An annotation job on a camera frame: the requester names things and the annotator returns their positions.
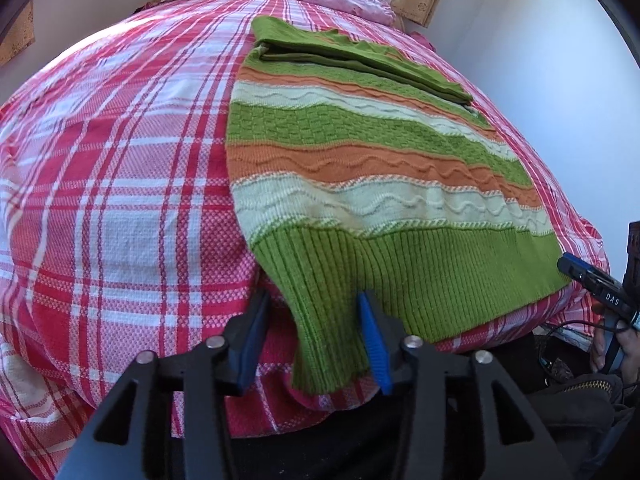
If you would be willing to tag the person's right hand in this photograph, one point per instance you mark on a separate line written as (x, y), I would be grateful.
(600, 350)

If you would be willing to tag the pink pillow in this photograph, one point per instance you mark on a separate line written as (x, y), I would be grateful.
(350, 0)

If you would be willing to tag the bed with red plaid sheet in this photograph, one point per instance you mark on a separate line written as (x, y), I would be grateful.
(125, 160)

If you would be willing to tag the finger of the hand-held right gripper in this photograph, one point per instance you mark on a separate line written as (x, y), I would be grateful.
(575, 266)

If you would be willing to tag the pink cloth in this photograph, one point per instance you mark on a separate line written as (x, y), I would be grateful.
(422, 38)

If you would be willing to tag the dark bag with zipper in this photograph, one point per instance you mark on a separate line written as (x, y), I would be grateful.
(575, 410)

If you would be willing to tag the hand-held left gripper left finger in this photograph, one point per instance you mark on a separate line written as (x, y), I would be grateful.
(250, 345)

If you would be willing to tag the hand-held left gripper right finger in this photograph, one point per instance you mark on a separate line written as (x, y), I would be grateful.
(375, 345)

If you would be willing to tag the green orange striped knit sweater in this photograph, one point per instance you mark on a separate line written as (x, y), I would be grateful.
(375, 185)

